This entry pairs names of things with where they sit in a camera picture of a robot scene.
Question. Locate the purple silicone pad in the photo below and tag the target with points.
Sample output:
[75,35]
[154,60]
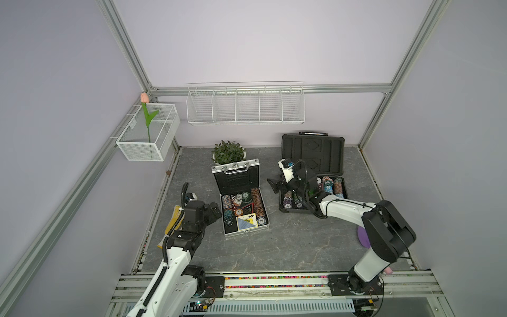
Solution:
[363,237]

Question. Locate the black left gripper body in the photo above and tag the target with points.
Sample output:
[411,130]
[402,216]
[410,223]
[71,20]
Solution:
[208,217]

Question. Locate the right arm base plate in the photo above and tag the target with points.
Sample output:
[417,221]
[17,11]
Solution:
[343,284]

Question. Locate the silver aluminium poker case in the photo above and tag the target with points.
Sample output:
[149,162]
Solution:
[241,200]

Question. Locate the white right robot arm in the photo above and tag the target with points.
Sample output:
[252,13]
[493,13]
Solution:
[389,234]

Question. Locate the white vented cable duct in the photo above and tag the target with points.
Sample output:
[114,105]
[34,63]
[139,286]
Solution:
[276,307]

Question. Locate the green potted plant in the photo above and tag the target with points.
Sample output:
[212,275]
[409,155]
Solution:
[228,152]

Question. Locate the black plastic poker case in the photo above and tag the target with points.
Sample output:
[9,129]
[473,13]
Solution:
[323,156]

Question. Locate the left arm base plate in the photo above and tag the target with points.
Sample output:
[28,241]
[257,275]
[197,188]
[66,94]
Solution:
[210,287]

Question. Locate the pink cylinder object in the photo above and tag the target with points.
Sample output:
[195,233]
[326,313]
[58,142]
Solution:
[388,270]

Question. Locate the white mesh wall basket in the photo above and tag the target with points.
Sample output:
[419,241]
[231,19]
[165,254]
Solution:
[133,140]

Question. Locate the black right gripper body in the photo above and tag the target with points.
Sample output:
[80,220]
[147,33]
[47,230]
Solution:
[294,185]

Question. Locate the pink artificial tulip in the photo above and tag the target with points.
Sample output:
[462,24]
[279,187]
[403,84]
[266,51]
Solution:
[149,116]

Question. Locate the yellow work glove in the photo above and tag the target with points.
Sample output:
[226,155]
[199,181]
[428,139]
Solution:
[172,226]

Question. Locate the white wire wall shelf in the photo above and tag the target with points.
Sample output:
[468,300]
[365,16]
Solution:
[246,103]

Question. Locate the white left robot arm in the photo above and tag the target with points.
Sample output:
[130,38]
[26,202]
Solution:
[176,281]

